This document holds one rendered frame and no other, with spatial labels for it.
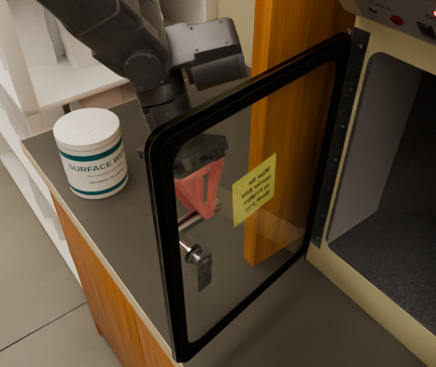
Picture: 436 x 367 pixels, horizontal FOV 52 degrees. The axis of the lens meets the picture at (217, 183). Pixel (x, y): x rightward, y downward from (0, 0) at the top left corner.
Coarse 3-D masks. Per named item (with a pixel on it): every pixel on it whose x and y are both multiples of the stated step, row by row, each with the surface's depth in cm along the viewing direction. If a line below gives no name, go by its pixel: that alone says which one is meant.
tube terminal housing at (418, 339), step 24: (360, 24) 53; (384, 48) 52; (408, 48) 50; (432, 48) 48; (432, 72) 49; (312, 264) 83; (336, 264) 77; (360, 288) 74; (384, 312) 72; (408, 336) 70; (432, 336) 65; (432, 360) 67
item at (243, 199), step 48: (288, 96) 49; (192, 144) 41; (240, 144) 47; (288, 144) 55; (192, 192) 45; (240, 192) 52; (288, 192) 62; (192, 240) 50; (240, 240) 58; (288, 240) 70; (192, 288) 55; (240, 288) 66; (192, 336) 62
